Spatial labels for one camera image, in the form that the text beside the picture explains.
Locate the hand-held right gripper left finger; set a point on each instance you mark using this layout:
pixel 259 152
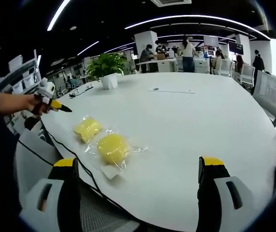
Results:
pixel 65 193

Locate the person's left hand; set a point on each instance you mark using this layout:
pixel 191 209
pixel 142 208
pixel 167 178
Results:
pixel 30 104

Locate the green potted plant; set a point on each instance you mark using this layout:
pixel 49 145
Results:
pixel 107 66

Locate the white office chair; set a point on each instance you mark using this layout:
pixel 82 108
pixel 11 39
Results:
pixel 245 73
pixel 269 93

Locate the metal storage shelf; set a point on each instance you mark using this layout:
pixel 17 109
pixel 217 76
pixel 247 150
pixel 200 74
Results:
pixel 19 72

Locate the dark monitor screen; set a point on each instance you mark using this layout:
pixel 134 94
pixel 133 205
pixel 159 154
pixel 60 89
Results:
pixel 236 48

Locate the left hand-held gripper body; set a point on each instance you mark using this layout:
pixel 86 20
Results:
pixel 46 90

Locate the grey mesh office chair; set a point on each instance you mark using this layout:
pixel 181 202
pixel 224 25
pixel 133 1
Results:
pixel 31 154

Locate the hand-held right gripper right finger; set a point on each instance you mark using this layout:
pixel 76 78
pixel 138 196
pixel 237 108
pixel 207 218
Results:
pixel 210 193

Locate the round yellow silicone block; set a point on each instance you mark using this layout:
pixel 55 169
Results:
pixel 113 149

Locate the rectangular yellow silicone block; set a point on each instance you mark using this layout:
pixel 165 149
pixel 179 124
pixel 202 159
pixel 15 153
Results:
pixel 87 128

